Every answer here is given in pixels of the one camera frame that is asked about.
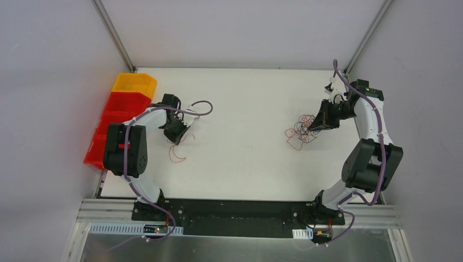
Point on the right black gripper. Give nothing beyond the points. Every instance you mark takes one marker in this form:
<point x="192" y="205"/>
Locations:
<point x="326" y="116"/>

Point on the red plastic bin near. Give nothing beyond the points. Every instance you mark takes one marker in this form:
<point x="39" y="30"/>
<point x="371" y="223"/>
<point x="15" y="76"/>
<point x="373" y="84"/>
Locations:
<point x="95" y="152"/>

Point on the left slotted cable duct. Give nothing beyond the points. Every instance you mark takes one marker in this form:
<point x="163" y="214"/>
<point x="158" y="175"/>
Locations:
<point x="151" y="229"/>

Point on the aluminium frame rail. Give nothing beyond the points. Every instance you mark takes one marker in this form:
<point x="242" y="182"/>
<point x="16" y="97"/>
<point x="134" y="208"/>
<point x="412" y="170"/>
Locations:
<point x="120" y="210"/>

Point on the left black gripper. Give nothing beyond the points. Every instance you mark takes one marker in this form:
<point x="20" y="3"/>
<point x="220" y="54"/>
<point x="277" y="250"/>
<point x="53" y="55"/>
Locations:
<point x="175" y="129"/>

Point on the yellow plastic bin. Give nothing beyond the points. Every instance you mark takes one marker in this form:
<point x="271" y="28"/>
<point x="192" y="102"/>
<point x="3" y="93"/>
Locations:
<point x="135" y="83"/>

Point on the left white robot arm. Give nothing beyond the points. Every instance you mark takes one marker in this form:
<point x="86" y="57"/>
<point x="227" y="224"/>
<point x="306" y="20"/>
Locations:
<point x="126" y="154"/>

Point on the red plastic bin middle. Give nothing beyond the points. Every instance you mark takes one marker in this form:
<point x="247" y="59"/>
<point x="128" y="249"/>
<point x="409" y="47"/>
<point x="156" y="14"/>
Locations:
<point x="109" y="117"/>

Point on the right slotted cable duct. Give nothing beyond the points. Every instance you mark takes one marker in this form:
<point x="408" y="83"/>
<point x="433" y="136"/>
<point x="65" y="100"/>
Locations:
<point x="305" y="234"/>

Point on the red plastic bin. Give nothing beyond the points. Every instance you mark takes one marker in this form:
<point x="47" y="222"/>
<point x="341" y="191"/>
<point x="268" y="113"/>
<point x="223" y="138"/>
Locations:
<point x="95" y="152"/>
<point x="109" y="117"/>
<point x="132" y="103"/>

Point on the slotted cable duct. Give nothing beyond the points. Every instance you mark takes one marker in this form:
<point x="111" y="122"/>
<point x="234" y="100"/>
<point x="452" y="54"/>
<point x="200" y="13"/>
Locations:
<point x="151" y="229"/>
<point x="305" y="234"/>

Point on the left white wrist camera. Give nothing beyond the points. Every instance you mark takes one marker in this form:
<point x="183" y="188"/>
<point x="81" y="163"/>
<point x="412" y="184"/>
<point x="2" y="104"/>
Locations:
<point x="190" y="116"/>

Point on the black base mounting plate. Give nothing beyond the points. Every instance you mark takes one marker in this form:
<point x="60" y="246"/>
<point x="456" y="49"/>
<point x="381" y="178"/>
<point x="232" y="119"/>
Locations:
<point x="238" y="218"/>

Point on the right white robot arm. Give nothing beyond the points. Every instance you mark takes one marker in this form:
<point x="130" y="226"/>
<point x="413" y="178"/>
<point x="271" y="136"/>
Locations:
<point x="371" y="165"/>

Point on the red plastic bin far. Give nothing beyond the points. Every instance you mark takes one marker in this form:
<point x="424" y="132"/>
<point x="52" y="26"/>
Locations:
<point x="132" y="103"/>

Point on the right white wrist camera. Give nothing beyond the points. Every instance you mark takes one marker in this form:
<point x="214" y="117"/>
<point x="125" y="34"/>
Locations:
<point x="329" y="89"/>

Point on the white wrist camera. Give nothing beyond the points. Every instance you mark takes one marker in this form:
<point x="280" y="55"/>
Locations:
<point x="329" y="89"/>
<point x="190" y="116"/>

